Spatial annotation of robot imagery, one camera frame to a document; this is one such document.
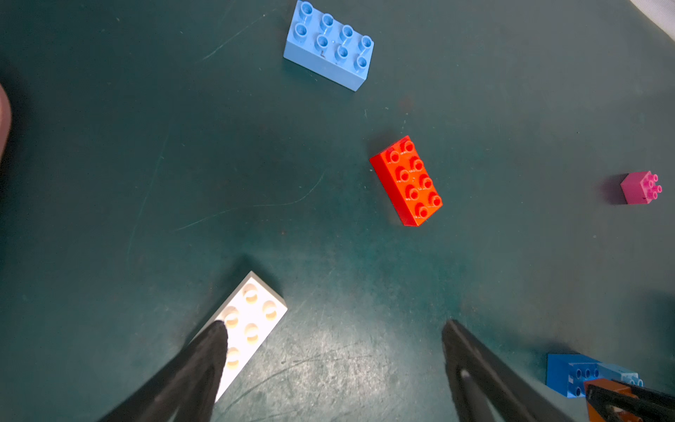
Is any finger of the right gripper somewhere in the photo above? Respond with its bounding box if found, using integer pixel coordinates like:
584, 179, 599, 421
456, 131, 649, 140
585, 379, 674, 421

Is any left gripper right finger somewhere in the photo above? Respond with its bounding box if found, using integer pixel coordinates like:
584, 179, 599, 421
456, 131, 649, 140
441, 319, 571, 421

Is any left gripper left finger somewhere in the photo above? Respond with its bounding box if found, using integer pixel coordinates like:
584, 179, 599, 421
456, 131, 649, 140
102, 321, 228, 421

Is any light blue small lego brick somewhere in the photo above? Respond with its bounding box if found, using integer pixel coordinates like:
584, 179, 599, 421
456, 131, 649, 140
598, 362, 644, 387

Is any orange 2x2 lego brick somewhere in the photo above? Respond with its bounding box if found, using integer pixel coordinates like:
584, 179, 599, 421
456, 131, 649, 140
583, 377, 644, 422

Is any white 2x4 lego brick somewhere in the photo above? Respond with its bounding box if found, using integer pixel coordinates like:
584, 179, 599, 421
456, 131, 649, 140
201, 272, 288, 399

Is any red 2x4 lego brick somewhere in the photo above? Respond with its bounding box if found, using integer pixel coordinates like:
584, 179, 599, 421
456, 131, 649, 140
369, 136, 443, 227

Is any magenta 2x2 lego brick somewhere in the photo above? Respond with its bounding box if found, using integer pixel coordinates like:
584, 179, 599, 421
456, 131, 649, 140
621, 172, 663, 205

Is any light blue 2x4 lego brick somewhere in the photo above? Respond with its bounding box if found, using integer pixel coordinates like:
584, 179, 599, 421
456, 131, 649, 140
283, 1, 374, 91

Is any green table mat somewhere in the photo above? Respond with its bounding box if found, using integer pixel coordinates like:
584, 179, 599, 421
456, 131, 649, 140
1, 1, 674, 421

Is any pink tray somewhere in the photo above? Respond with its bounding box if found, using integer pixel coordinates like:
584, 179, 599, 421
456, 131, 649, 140
0, 86, 12, 156

